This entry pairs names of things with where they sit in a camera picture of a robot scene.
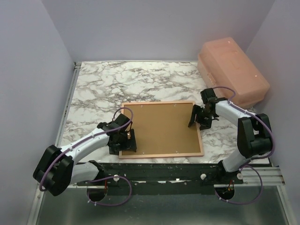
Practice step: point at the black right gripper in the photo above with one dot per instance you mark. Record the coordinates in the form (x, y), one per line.
(204, 124)

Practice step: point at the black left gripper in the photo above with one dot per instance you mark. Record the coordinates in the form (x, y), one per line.
(115, 149)

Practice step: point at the pink wooden picture frame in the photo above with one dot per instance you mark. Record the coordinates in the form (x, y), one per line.
(201, 150)

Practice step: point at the brown cardboard backing board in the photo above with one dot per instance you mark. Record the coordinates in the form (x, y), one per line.
(161, 129)

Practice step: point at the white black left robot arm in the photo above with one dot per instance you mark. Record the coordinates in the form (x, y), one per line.
(70, 159)

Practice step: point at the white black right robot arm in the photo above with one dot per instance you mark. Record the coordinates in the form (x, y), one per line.
(255, 139)

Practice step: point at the translucent pink plastic box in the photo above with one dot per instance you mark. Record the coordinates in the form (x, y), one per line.
(223, 63)

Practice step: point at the aluminium front rail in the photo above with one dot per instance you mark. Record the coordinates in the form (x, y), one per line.
(198, 174)

